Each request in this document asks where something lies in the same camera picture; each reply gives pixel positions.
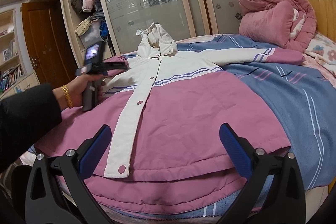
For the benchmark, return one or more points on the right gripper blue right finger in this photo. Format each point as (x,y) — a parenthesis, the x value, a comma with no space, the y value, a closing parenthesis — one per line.
(285,201)

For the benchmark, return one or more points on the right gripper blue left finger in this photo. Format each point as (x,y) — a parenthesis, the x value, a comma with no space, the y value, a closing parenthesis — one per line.
(56,191)

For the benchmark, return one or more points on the pink and white hooded jacket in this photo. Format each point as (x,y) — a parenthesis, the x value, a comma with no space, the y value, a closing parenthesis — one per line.
(165,112)

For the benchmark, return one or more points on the black sleeved left forearm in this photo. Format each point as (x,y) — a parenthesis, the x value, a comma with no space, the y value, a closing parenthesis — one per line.
(26,117)

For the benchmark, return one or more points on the translucent storage box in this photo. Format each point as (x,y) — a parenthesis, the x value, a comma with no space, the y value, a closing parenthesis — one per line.
(92,35)

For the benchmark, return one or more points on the blue garment in wardrobe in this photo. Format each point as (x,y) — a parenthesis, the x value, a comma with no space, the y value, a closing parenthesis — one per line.
(104,30)

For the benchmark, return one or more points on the beige cloth on box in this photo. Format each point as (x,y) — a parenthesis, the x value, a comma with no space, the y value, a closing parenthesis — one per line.
(83,27)

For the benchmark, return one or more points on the brown wooden room door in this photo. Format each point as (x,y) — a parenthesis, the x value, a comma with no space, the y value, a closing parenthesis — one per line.
(47,43)

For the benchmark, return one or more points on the wooden bookshelf with books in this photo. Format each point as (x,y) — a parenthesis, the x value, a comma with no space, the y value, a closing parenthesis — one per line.
(12,71)

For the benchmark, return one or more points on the blue striped bed sheet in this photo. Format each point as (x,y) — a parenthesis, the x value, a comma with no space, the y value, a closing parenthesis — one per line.
(303,100)

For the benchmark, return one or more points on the floral pillow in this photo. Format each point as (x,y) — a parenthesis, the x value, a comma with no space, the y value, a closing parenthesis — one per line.
(320,55)

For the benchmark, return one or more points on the pink rolled quilt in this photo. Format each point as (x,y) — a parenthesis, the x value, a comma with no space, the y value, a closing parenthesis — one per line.
(290,24)

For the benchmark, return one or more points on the wooden bed headboard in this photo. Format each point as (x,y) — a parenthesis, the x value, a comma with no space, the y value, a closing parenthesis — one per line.
(325,14)

